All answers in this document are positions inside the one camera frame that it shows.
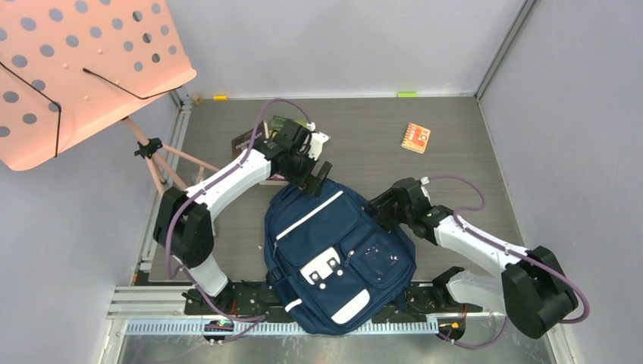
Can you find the dark Three Days book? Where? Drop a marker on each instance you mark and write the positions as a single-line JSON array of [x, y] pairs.
[[241, 142]]

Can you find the pink perforated music stand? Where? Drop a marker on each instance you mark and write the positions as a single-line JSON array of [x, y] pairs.
[[70, 69]]

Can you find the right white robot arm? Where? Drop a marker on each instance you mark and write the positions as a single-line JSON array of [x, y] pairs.
[[527, 286]]

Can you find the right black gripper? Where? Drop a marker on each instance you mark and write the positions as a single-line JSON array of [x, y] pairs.
[[383, 203]]

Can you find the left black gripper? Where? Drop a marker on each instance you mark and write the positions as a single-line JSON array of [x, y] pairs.
[[308, 183]]

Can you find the black mounting base plate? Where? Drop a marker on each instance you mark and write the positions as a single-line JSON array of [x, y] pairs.
[[249, 299]]

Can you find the orange small notebook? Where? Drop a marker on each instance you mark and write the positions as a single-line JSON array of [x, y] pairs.
[[416, 138]]

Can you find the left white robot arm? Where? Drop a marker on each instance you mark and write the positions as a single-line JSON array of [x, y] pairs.
[[184, 224]]

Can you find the green tape marker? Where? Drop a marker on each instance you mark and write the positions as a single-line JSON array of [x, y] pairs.
[[407, 95]]

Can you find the blue Animal Farm book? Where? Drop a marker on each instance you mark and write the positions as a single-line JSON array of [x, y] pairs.
[[276, 123]]

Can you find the navy blue student backpack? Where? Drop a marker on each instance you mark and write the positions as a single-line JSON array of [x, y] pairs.
[[330, 264]]

